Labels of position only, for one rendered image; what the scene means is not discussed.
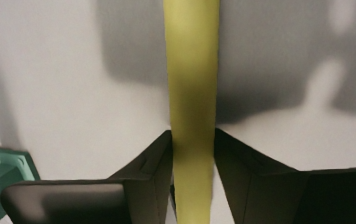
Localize yellow long bar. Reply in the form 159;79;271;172
163;0;220;224

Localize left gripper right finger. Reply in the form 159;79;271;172
214;128;356;224

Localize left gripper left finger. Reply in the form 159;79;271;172
0;130;173;224

